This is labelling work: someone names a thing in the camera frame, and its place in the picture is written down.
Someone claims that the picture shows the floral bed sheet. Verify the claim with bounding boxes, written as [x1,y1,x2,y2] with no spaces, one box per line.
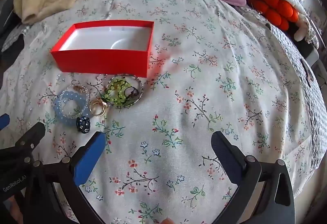
[0,0,320,224]

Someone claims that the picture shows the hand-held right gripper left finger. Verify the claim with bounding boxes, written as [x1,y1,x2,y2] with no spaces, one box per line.
[30,131,107,224]

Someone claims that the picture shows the green bead bracelet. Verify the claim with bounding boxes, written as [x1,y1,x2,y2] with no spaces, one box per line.
[104,77,131,109]

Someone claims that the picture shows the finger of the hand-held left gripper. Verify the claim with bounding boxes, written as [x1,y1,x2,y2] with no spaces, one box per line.
[0,114,11,134]
[10,121,46,157]

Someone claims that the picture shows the thin beaded bracelet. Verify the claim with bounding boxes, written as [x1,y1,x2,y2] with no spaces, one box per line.
[112,74,144,110]

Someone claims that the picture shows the clear small bead bracelet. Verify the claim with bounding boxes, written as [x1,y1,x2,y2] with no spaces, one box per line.
[59,96,86,117]

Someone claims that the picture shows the orange plush toy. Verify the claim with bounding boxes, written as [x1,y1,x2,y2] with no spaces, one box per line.
[249,0,300,31]

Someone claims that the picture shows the grey chair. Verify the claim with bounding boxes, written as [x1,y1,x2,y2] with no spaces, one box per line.
[0,3,25,54]

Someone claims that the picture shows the dark blue rhinestone ring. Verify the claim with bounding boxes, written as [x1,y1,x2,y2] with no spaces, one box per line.
[76,116,92,134]

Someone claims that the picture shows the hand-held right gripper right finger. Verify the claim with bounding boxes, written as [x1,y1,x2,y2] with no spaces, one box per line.
[212,131,296,224]

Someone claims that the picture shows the small rose gold earring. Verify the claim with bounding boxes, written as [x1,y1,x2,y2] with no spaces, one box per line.
[71,80,89,93]

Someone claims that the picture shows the gingham checked cloth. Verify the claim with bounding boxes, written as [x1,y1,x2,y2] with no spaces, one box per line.
[4,27,29,46]

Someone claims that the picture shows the light blue bead bracelet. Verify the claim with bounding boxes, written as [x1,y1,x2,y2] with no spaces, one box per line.
[53,89,90,127]

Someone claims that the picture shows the red cardboard box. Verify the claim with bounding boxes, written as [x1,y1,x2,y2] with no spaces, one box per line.
[50,20,154,78]

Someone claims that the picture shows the gold ring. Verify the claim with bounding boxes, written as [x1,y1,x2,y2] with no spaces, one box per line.
[89,97,109,117]

